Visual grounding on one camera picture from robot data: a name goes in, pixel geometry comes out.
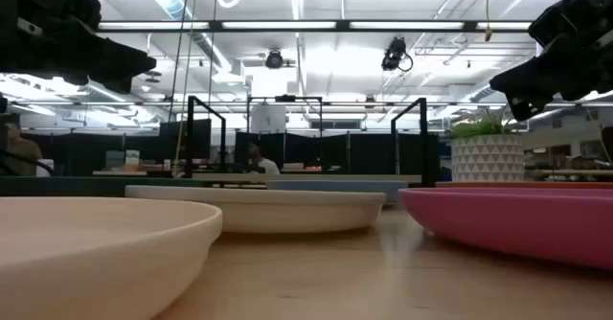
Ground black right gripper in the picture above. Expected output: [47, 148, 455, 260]
[488, 3, 613, 123]

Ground black overhead light bar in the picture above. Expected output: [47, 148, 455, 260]
[95, 19, 535, 34]

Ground blue plate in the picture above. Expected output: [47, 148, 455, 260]
[266, 179, 409, 204]

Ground cream plate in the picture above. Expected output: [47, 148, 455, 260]
[125, 184, 387, 235]

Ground black frame wooden shelf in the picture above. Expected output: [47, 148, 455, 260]
[185, 95, 430, 190]

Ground round black ceiling lamp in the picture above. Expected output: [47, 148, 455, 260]
[264, 49, 285, 70]

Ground thin cable with plug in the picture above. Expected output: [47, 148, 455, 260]
[483, 0, 494, 43]

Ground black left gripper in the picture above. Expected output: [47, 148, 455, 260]
[0, 1, 158, 95]

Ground peach plate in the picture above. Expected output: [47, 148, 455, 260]
[0, 195, 224, 320]

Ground black hanging cable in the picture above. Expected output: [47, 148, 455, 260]
[167, 0, 193, 123]

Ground white triangle pattern planter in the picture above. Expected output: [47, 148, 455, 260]
[450, 133, 526, 184]

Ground pink plate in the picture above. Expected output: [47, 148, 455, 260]
[397, 187, 613, 270]

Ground green plant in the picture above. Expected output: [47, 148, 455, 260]
[446, 111, 514, 140]

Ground person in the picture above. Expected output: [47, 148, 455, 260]
[247, 142, 282, 175]
[0, 113, 44, 177]

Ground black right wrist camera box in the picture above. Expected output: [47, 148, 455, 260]
[528, 0, 613, 48]

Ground black monitor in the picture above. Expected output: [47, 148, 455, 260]
[158, 118, 213, 161]

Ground black overhead camera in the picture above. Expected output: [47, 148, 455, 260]
[380, 36, 415, 73]

